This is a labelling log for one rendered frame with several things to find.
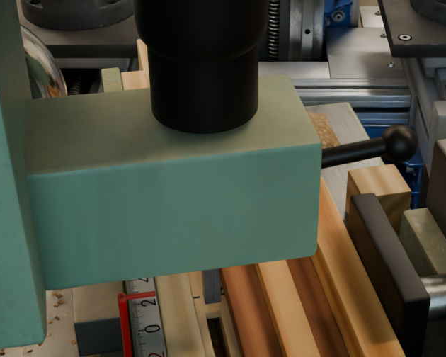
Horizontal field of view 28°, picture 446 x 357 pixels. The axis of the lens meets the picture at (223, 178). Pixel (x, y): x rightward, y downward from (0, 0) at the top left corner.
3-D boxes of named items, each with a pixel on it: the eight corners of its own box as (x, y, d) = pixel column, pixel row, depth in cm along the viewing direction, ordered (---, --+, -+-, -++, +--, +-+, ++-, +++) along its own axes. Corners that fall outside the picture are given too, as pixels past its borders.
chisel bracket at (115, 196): (317, 280, 46) (326, 142, 41) (40, 318, 44) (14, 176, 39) (284, 197, 51) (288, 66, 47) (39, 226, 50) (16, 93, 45)
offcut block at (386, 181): (407, 230, 62) (412, 190, 60) (359, 237, 62) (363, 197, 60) (389, 202, 65) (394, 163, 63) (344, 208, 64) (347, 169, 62)
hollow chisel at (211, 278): (221, 302, 49) (219, 232, 47) (204, 304, 49) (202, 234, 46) (218, 292, 50) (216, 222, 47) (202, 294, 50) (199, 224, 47)
